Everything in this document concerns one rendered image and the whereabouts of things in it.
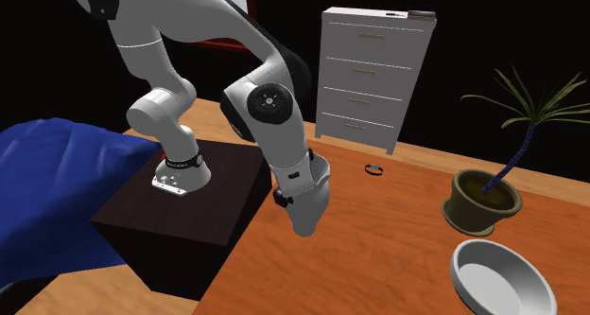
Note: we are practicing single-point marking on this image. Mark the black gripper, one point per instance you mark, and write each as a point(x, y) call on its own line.
point(280, 198)

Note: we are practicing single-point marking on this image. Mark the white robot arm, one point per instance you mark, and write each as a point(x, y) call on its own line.
point(281, 134)

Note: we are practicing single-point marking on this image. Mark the dark wooden robot stand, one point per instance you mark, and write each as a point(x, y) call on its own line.
point(184, 222)

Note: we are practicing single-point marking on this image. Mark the white chest of drawers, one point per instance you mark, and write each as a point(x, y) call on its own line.
point(368, 81)

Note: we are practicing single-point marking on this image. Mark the potted palm plant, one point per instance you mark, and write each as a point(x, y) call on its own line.
point(479, 203)

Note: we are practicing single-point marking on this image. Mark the blue bed cover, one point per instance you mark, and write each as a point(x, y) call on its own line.
point(55, 189)

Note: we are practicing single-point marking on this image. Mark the white bowl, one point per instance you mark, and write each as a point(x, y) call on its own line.
point(493, 281)

